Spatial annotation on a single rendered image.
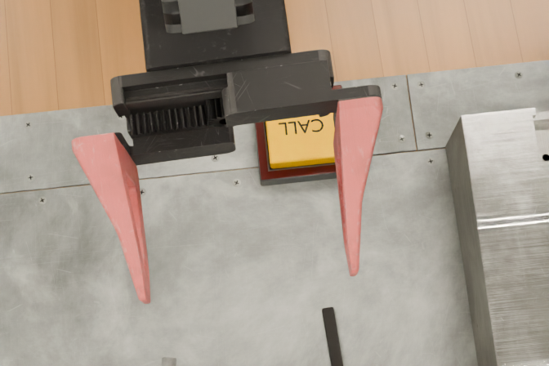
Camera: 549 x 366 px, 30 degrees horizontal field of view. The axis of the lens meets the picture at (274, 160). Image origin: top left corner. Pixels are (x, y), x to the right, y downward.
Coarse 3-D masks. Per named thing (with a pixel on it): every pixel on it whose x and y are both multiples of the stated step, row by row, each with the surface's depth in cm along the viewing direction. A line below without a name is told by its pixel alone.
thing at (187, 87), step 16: (208, 64) 47; (224, 64) 47; (240, 64) 46; (256, 64) 46; (272, 64) 46; (288, 64) 46; (112, 80) 47; (128, 80) 46; (144, 80) 46; (160, 80) 46; (176, 80) 46; (192, 80) 47; (208, 80) 47; (224, 80) 47; (112, 96) 47; (128, 96) 47; (144, 96) 47; (160, 96) 47; (176, 96) 47; (192, 96) 47; (208, 96) 47; (128, 112) 48; (144, 112) 50; (208, 112) 49; (128, 128) 51
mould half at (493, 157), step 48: (480, 144) 81; (528, 144) 81; (480, 192) 80; (528, 192) 80; (480, 240) 79; (528, 240) 79; (480, 288) 81; (528, 288) 78; (480, 336) 83; (528, 336) 78
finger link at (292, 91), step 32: (320, 64) 46; (224, 96) 46; (256, 96) 46; (288, 96) 46; (320, 96) 46; (352, 96) 46; (352, 128) 46; (352, 160) 46; (352, 192) 46; (352, 224) 46; (352, 256) 47
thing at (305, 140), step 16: (272, 128) 87; (288, 128) 87; (304, 128) 87; (320, 128) 87; (272, 144) 87; (288, 144) 87; (304, 144) 87; (320, 144) 87; (272, 160) 86; (288, 160) 86; (304, 160) 86; (320, 160) 87
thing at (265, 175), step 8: (336, 88) 90; (256, 128) 89; (264, 136) 89; (264, 144) 88; (264, 152) 88; (264, 160) 88; (264, 168) 88; (296, 168) 88; (304, 168) 88; (312, 168) 88; (320, 168) 88; (328, 168) 88; (264, 176) 88; (272, 176) 88; (280, 176) 88; (288, 176) 88
